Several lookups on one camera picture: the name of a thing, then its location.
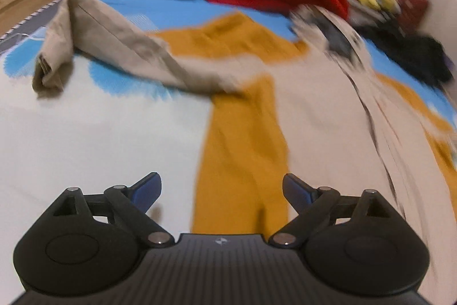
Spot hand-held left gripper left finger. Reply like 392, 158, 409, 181
43, 172, 175, 248

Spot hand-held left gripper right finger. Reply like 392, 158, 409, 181
268, 174, 398, 248

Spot beige pants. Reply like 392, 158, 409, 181
32, 0, 457, 305

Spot pile of black clothes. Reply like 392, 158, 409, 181
357, 23, 455, 90

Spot mustard yellow garment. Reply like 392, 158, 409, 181
153, 13, 457, 235

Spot blue white printed bed sheet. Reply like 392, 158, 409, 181
0, 0, 457, 305

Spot striped mattress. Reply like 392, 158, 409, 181
0, 0, 62, 42

